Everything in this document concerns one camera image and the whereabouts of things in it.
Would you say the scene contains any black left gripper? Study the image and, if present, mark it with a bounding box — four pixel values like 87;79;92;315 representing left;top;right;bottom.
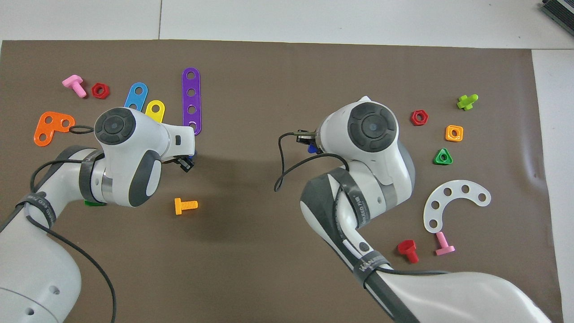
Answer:
162;155;196;174

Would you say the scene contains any orange plastic screw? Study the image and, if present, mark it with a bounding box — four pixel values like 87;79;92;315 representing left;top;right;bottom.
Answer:
174;197;198;215

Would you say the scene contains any pink plastic screw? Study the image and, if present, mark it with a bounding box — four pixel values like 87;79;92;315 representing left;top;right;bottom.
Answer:
435;231;456;256
62;74;87;98

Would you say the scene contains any red plastic screw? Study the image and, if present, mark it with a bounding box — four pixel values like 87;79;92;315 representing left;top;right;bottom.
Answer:
397;240;420;264

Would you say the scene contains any lime green plastic screw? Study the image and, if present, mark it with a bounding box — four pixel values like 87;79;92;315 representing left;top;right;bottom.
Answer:
456;93;479;111

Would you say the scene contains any purple four-hole plate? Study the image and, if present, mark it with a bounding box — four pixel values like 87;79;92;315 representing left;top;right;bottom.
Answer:
182;67;202;136

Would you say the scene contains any yellow three-hole plate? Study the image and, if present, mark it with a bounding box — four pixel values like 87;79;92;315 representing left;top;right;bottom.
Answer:
145;100;166;124

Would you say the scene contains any blue two-hole plate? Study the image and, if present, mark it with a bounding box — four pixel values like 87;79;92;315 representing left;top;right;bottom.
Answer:
124;82;149;113

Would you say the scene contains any brown table mat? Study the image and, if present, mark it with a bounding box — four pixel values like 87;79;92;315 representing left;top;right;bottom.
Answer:
0;39;563;323

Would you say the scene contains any orange L-shaped plate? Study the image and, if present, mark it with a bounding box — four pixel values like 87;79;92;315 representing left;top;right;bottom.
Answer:
34;111;76;147

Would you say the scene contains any white curved perforated plate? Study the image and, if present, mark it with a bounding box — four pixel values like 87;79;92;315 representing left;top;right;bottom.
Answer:
423;180;491;234

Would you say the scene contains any dark grey device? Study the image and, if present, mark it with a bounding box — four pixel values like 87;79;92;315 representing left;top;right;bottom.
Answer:
540;0;574;30

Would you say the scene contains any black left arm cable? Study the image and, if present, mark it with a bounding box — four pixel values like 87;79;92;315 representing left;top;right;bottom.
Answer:
25;125;118;323

